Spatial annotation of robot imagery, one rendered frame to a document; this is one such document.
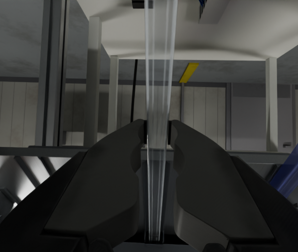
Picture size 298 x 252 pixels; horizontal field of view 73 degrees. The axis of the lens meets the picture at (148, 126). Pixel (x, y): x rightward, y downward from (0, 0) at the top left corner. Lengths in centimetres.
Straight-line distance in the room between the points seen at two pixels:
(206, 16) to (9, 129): 376
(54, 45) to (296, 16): 63
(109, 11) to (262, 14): 41
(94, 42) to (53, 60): 18
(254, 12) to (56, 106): 55
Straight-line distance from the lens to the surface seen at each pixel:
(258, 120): 375
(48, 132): 46
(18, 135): 396
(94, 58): 62
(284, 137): 396
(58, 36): 50
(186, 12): 63
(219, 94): 361
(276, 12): 70
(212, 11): 55
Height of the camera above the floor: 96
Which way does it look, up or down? 4 degrees down
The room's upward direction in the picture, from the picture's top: 178 degrees counter-clockwise
